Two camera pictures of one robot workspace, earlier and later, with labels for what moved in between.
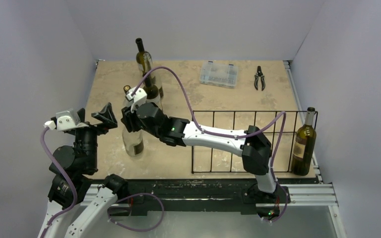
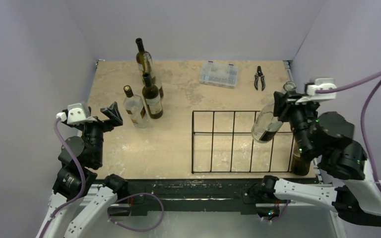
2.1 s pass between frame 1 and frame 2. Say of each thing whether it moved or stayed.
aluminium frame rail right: stayed
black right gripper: moved
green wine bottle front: stayed
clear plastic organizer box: stayed
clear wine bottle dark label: moved
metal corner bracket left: stayed
